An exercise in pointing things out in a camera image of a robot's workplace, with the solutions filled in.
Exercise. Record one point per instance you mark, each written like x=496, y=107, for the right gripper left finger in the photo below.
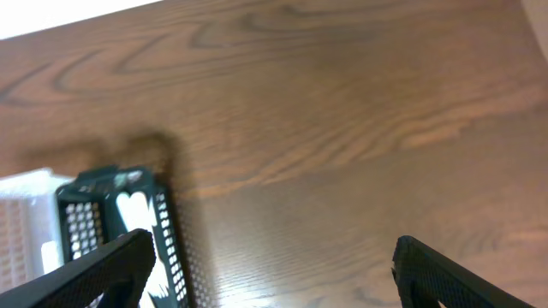
x=115, y=274

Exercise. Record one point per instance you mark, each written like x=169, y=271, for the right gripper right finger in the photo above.
x=427, y=278

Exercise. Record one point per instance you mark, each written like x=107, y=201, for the white plastic fork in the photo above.
x=157, y=285

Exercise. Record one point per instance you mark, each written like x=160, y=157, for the pink plastic fork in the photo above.
x=131, y=211

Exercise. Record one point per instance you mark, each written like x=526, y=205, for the dark green plastic basket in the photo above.
x=89, y=218

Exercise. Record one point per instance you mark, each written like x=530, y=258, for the clear plastic basket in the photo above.
x=31, y=244

